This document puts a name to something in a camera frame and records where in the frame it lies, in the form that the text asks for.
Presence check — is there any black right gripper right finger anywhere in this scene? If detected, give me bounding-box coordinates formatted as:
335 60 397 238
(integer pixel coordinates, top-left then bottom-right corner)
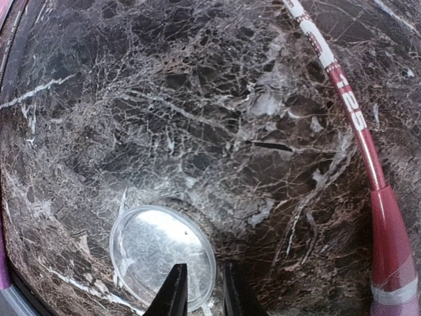
223 261 268 316

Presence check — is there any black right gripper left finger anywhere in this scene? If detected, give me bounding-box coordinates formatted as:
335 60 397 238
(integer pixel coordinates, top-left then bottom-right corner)
143 263 188 316

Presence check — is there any clear plastic tube lid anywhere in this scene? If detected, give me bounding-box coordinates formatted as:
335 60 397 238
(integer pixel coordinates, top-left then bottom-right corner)
109 205 216 311

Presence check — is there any right pink-handled badminton racket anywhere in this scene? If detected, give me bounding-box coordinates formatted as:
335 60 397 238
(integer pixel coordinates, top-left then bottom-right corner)
284 1 420 315

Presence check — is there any pink-handled badminton racket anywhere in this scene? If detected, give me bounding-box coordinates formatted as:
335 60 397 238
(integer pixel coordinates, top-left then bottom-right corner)
284 1 420 315
0 220 11 290

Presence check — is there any left pink-handled badminton racket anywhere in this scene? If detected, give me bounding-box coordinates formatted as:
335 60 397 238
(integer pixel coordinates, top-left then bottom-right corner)
0 220 11 290

